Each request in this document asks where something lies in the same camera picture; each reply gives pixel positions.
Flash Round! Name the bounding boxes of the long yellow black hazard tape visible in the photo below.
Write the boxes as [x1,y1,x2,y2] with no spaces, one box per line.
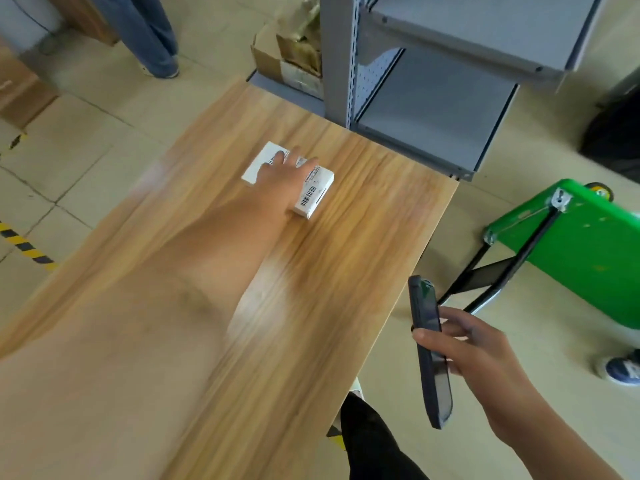
[0,132,59,273]

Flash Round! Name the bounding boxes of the person's left hand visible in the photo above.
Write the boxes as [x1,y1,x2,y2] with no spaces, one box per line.
[255,147,321,215]

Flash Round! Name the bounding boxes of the person's right hand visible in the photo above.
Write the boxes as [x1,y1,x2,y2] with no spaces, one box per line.
[412,307,539,441]

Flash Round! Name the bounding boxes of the person's black trousers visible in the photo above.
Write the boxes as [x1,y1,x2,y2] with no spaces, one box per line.
[339,392,431,480]

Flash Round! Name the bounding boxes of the black handheld scanner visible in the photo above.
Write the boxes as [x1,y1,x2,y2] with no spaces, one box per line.
[407,274,455,431]

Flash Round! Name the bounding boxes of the open cardboard carton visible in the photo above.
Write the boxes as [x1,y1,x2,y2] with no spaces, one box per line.
[249,0,326,101]

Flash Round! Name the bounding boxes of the plain wooden cabinet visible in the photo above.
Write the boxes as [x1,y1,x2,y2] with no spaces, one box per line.
[45,0,121,45]

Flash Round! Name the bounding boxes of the person's right forearm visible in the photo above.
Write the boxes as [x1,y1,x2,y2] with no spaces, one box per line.
[487,389,626,480]

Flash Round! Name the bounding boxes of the person's left forearm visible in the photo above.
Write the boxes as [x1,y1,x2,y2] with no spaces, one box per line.
[0,194,296,480]

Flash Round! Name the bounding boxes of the small white box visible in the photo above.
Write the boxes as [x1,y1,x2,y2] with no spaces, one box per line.
[241,141,335,219]

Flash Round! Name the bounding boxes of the wooden drawer cabinet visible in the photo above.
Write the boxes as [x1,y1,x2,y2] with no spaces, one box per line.
[0,39,61,131]

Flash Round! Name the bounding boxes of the grey metal shelf rack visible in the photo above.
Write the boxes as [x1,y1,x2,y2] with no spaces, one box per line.
[247,0,609,181]

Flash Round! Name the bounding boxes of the black bag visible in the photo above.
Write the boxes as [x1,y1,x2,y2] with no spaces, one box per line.
[579,87,640,183]

